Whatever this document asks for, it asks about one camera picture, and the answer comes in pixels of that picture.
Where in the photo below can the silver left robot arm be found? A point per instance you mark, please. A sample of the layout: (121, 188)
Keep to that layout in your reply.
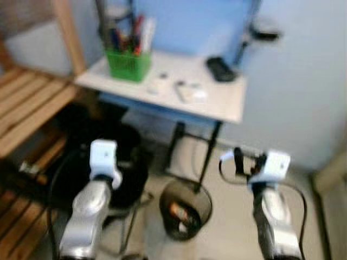
(87, 216)

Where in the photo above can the wooden slatted bench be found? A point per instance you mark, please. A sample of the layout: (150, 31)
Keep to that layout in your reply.
(27, 108)

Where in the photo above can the small white box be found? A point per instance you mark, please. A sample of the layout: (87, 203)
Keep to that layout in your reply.
(191, 93)

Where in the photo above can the green plastic basket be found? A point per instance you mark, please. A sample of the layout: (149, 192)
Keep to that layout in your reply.
(128, 66)

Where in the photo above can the black metal rack frame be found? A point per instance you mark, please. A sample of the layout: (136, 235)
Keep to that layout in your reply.
(244, 40)

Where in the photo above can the white booklet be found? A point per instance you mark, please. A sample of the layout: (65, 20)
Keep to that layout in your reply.
(148, 33)

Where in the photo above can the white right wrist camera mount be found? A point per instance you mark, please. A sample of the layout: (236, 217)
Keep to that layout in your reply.
(275, 164)

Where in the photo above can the red pen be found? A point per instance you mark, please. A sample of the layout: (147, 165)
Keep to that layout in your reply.
(138, 32)

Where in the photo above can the black handheld controller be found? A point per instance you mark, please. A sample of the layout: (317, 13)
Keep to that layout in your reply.
(220, 69)

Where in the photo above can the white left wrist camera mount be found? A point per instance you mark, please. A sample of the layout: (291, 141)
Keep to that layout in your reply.
(103, 154)

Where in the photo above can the black mesh waste basket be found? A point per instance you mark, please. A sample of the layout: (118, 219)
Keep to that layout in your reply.
(190, 195)

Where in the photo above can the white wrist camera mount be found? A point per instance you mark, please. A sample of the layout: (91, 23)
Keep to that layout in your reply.
(275, 164)
(103, 154)

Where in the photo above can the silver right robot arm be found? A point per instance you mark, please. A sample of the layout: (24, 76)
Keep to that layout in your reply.
(276, 216)

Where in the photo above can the small white flat item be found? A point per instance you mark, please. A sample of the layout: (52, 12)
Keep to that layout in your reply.
(157, 86)

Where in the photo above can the large black bag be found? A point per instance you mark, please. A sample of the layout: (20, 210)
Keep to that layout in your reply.
(133, 168)

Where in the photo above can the orange wrapper rubbish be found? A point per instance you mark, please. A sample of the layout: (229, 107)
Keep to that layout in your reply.
(179, 212)

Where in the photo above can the light wood desk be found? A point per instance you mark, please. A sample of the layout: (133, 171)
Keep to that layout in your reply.
(179, 67)

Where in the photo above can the wooden post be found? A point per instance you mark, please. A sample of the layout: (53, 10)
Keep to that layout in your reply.
(69, 38)

